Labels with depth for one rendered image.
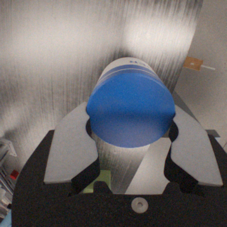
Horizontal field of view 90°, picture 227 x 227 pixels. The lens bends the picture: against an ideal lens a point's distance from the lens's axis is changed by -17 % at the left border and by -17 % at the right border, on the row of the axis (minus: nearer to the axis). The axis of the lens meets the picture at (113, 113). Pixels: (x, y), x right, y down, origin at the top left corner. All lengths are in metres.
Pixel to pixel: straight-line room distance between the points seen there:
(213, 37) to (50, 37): 1.21
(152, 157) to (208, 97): 1.12
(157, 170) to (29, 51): 0.51
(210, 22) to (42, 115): 1.27
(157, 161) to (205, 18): 1.11
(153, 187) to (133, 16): 0.58
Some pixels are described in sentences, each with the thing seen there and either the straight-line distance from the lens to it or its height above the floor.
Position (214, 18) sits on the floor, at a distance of 1.33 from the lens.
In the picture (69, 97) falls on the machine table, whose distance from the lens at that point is 0.33.
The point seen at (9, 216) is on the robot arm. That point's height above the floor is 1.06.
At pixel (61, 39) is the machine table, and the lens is 0.30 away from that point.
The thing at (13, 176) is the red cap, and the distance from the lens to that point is 0.74.
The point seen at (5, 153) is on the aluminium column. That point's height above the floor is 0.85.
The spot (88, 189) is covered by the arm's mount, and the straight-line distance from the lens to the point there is 0.47.
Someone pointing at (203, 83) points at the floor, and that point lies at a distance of 1.38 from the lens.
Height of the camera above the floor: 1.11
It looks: 57 degrees down
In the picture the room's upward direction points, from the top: 173 degrees counter-clockwise
